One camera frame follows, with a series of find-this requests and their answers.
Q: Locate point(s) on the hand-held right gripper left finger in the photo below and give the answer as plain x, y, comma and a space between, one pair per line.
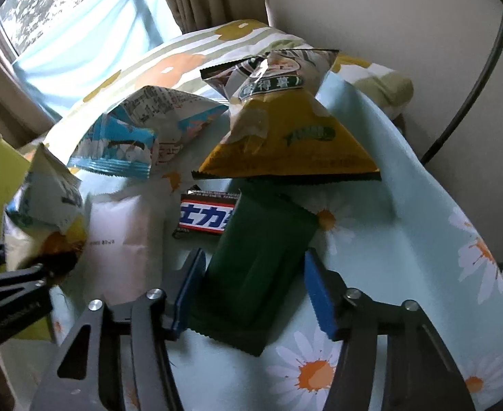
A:
187, 295

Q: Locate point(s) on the floral striped bed blanket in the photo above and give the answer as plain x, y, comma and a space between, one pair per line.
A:
170, 60

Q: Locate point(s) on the pale pink flat packet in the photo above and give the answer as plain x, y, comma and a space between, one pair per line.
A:
118, 239

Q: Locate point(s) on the blue window cloth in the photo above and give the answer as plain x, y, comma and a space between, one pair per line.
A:
84, 38

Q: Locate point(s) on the yellow black snack packet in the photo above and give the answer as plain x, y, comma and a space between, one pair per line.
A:
277, 137

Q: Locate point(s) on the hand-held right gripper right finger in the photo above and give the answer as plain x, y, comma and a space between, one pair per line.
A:
320, 297

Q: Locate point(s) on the dark green snack packet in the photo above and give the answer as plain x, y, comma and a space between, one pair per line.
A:
255, 265

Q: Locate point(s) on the chocolate bar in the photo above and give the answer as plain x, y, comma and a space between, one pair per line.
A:
200, 218

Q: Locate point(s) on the window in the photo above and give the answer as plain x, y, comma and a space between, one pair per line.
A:
41, 0

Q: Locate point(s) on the daisy print blue tablecloth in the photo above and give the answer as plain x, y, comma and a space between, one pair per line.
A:
405, 231

